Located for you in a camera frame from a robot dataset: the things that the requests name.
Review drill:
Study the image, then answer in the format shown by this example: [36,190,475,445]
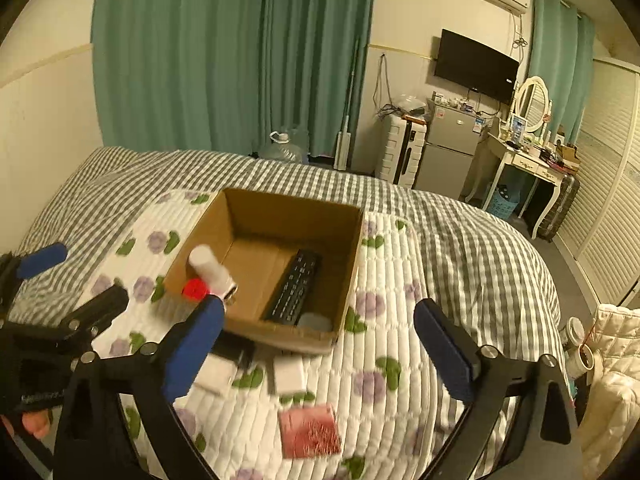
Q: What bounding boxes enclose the white bottle with red cap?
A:
[181,245,239,306]

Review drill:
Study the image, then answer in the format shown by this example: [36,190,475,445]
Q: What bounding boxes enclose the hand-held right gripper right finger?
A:
[414,299,578,480]

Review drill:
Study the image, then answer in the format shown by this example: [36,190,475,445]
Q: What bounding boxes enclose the white jar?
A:
[564,317,587,347]

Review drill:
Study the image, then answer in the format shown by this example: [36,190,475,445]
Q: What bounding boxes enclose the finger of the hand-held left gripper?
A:
[0,242,68,311]
[0,285,130,361]

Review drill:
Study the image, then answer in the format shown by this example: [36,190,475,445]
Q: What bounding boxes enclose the narrow green curtain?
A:
[527,0,596,137]

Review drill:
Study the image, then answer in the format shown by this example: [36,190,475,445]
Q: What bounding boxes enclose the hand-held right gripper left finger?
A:
[52,299,226,480]

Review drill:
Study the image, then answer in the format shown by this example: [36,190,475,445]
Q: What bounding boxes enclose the brown cardboard box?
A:
[164,187,364,356]

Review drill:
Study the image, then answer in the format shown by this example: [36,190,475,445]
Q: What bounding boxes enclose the grey checked bed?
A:
[10,146,563,480]

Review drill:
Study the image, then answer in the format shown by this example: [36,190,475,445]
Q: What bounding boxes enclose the small white box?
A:
[192,355,239,396]
[272,352,307,394]

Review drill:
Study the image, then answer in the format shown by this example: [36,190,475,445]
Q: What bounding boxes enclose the clear water jug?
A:
[259,127,311,164]

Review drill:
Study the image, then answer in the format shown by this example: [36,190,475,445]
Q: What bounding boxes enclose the white louvred wardrobe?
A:
[552,57,640,311]

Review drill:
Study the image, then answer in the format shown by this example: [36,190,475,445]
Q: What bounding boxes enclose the black wall television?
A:
[433,29,520,106]

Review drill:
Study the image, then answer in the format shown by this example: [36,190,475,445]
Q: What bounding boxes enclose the small grey pouch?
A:
[297,312,334,332]

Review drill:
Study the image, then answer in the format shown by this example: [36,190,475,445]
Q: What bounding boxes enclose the black remote control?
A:
[262,249,322,326]

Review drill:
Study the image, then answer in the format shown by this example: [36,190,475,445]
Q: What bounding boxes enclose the clear plastic container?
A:
[397,94,428,117]

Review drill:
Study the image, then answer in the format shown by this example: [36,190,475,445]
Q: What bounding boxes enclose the hanging wall cables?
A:
[375,52,397,117]

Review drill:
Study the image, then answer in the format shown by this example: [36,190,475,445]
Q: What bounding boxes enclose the oval white mirror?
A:
[512,76,552,136]

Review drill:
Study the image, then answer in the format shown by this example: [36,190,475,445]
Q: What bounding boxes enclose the white mop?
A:
[332,37,362,171]

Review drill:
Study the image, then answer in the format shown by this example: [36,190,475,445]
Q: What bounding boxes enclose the white dressing table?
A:
[460,132,566,241]

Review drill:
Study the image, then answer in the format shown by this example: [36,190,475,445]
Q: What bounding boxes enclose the dark checked suitcase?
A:
[540,172,581,242]

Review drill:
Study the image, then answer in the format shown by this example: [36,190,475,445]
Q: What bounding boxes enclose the person's left hand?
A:
[0,407,52,438]

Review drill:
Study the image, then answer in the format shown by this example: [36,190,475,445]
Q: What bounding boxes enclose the white suitcase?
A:
[377,112,429,186]

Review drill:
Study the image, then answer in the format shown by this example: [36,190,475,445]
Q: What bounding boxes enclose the blue laundry basket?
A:
[482,182,521,220]

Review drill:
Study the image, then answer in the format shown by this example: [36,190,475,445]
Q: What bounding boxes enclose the silver fridge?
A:
[415,105,484,200]

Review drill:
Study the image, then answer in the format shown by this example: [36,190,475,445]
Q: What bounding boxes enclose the floral quilted mat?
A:
[75,189,506,480]

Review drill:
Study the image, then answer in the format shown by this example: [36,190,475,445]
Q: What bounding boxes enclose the white quilted jacket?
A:
[575,302,640,480]

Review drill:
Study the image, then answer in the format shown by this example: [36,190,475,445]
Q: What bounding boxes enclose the wide green curtain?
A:
[91,0,377,162]

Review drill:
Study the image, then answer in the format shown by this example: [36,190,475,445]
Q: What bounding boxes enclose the red packet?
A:
[278,404,343,459]

